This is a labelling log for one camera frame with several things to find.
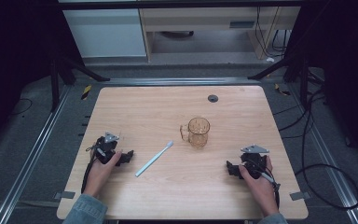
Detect left hand-held gripper black cable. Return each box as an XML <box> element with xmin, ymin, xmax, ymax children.
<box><xmin>79</xmin><ymin>143</ymin><xmax>100</xmax><ymax>194</ymax></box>

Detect thin black floor cable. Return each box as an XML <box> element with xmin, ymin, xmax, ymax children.
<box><xmin>9</xmin><ymin>97</ymin><xmax>34</xmax><ymax>117</ymax></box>

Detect hand-held gripper black cable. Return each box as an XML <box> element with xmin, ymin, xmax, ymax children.
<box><xmin>79</xmin><ymin>143</ymin><xmax>100</xmax><ymax>194</ymax></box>
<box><xmin>254</xmin><ymin>161</ymin><xmax>282</xmax><ymax>210</ymax></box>

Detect aluminium floor rail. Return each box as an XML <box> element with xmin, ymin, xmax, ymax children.
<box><xmin>287</xmin><ymin>83</ymin><xmax>358</xmax><ymax>224</ymax></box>
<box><xmin>0</xmin><ymin>85</ymin><xmax>73</xmax><ymax>224</ymax></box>

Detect person's right hand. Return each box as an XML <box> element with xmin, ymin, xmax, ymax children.
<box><xmin>238</xmin><ymin>154</ymin><xmax>281</xmax><ymax>217</ymax></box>

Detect white cabinet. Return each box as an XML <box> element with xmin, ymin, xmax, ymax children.
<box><xmin>62</xmin><ymin>7</ymin><xmax>147</xmax><ymax>59</ymax></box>

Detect right hand-held gripper black cable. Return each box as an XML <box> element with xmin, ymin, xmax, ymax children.
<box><xmin>254</xmin><ymin>161</ymin><xmax>282</xmax><ymax>210</ymax></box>

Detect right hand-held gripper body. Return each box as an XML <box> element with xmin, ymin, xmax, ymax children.
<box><xmin>240</xmin><ymin>143</ymin><xmax>270</xmax><ymax>180</ymax></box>

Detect black metal stand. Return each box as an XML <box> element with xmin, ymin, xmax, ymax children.
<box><xmin>247</xmin><ymin>50</ymin><xmax>312</xmax><ymax>110</ymax></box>
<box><xmin>49</xmin><ymin>50</ymin><xmax>112</xmax><ymax>114</ymax></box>

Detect person's left hand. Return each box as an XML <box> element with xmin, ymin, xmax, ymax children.
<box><xmin>83</xmin><ymin>149</ymin><xmax>124</xmax><ymax>199</ymax></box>

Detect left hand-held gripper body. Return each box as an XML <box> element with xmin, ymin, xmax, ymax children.
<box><xmin>90</xmin><ymin>132</ymin><xmax>121</xmax><ymax>166</ymax></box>

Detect white toothbrush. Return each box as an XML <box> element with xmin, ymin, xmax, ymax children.
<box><xmin>134</xmin><ymin>140</ymin><xmax>174</xmax><ymax>178</ymax></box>

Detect clear amber cup with handle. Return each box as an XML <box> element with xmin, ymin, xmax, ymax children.
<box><xmin>179</xmin><ymin>117</ymin><xmax>212</xmax><ymax>149</ymax></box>

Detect yellow black striped tape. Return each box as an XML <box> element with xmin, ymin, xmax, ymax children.
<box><xmin>80</xmin><ymin>84</ymin><xmax>93</xmax><ymax>101</ymax></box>
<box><xmin>273</xmin><ymin>82</ymin><xmax>292</xmax><ymax>97</ymax></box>

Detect grey tape piece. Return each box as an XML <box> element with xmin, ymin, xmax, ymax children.
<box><xmin>288</xmin><ymin>190</ymin><xmax>311</xmax><ymax>202</ymax></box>
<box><xmin>53</xmin><ymin>189</ymin><xmax>76</xmax><ymax>201</ymax></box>

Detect light wooden desk with drawer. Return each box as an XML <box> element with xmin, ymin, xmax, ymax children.
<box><xmin>138</xmin><ymin>6</ymin><xmax>302</xmax><ymax>63</ymax></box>

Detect black hanging cables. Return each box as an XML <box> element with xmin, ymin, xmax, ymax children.
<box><xmin>255</xmin><ymin>7</ymin><xmax>290</xmax><ymax>60</ymax></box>

